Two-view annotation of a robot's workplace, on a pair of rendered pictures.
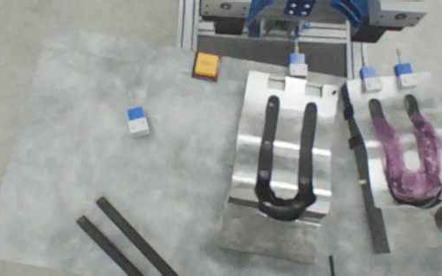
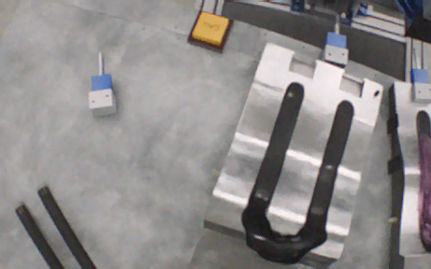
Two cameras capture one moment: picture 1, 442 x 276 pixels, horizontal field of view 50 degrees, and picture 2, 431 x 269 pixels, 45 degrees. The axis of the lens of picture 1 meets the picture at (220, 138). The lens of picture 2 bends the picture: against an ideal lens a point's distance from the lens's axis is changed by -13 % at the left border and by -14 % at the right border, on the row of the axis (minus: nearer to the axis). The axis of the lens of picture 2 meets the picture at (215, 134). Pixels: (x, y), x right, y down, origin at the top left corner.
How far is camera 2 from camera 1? 24 cm
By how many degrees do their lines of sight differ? 6
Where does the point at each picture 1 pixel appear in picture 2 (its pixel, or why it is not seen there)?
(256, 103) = (270, 90)
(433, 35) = not seen: outside the picture
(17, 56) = not seen: hidden behind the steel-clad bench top
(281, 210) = (279, 248)
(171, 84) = (158, 49)
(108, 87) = (79, 47)
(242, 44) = (281, 18)
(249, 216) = (232, 250)
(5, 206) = not seen: outside the picture
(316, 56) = (372, 50)
